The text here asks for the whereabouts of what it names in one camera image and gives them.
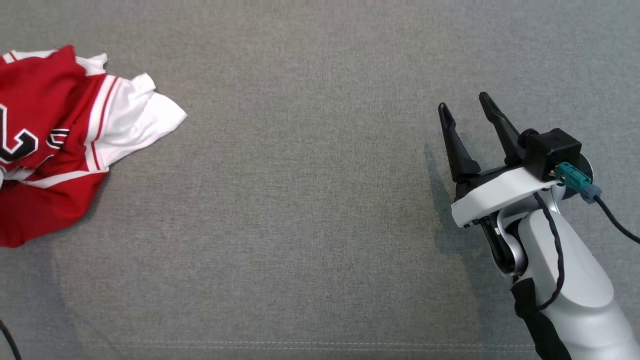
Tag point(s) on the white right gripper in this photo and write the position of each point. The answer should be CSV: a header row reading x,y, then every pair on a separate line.
x,y
495,195

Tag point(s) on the red Bulls 23 jersey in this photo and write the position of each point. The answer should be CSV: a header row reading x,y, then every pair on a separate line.
x,y
60,105

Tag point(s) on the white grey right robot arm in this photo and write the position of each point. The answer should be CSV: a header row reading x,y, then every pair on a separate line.
x,y
580,280

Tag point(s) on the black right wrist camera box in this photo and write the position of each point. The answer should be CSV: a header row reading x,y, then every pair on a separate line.
x,y
552,150

